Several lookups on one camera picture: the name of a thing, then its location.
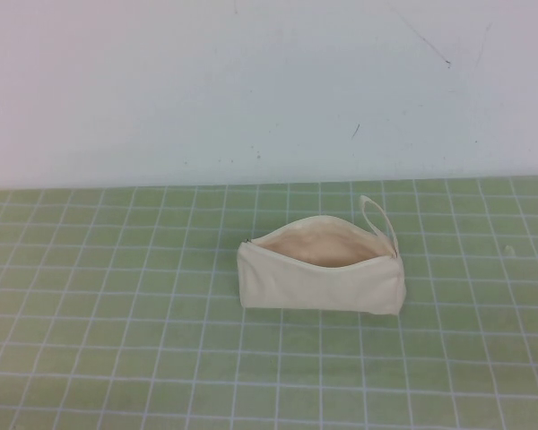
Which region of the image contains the cream canvas pencil case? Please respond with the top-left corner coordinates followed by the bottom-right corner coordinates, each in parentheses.
top-left (236, 194), bottom-right (407, 315)

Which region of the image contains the green grid cutting mat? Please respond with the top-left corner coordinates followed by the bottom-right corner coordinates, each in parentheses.
top-left (0, 174), bottom-right (538, 430)

